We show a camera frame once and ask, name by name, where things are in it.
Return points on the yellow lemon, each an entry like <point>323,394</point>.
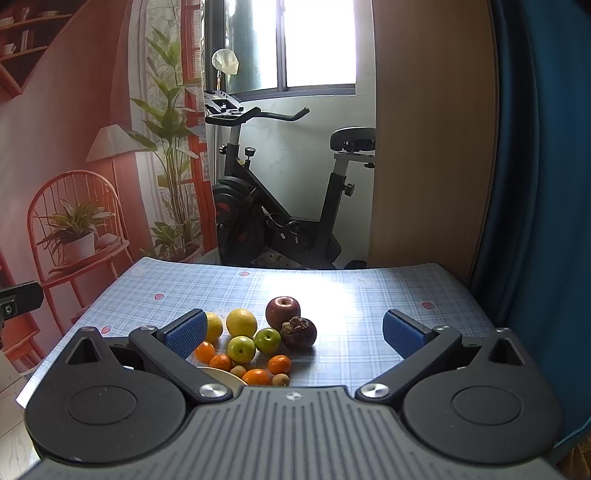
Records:
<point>214,327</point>
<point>241,322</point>

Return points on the red apple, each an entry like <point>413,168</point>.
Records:
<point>280,310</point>

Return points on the beige round plate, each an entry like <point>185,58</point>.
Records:
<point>218,376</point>

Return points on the orange mandarin front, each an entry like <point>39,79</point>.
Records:
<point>256,377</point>

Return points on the wooden wardrobe panel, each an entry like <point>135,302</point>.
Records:
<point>437,108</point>

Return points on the dark purple mangosteen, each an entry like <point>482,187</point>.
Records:
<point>298,333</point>

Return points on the left yellow lemon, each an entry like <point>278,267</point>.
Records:
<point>214,327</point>

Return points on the dark blue curtain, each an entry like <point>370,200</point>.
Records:
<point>532,272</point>

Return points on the window with dark frame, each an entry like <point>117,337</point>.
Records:
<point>284,48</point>

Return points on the blue plaid tablecloth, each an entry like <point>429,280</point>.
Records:
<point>347,306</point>

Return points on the brown longan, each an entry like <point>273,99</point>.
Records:
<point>280,380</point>
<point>238,371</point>

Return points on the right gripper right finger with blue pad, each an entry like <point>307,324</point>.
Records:
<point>425,352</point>

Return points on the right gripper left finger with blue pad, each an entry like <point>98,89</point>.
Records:
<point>164,352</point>

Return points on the right yellow lemon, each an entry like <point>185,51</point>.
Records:
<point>241,322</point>

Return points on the printed room backdrop poster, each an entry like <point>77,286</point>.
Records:
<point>103,153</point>

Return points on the white cloth on pole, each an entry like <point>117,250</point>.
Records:
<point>225,61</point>

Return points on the orange mandarin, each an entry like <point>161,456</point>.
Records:
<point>221,362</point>
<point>279,364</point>
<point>256,377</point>
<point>204,352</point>

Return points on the green apple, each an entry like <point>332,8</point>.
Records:
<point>241,349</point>
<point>268,341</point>

